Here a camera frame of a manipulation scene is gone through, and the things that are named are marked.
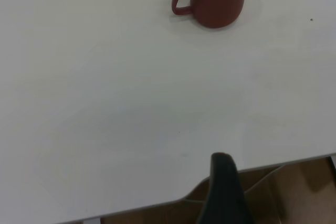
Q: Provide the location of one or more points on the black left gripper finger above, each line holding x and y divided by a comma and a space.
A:
223, 195

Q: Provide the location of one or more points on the red ceramic mug white inside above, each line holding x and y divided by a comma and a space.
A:
218, 6

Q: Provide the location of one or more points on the brown cardboard box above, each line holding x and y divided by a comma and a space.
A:
294, 195

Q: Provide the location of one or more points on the grey table leg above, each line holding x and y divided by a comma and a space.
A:
96, 221

